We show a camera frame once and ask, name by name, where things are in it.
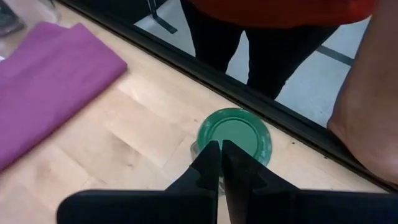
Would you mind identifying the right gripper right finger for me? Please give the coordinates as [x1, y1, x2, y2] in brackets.
[221, 139, 398, 224]

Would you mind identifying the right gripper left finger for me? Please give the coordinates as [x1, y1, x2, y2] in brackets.
[57, 139, 222, 224]

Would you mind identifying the person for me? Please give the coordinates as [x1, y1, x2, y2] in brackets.
[180, 0, 379, 100]

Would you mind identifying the black stand foot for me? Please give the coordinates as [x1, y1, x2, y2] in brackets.
[147, 0, 178, 34]

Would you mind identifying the purple folded cloth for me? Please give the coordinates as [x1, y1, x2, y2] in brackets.
[0, 21, 128, 172]

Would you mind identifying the clear plastic bin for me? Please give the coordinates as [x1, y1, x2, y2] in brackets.
[0, 0, 63, 40]

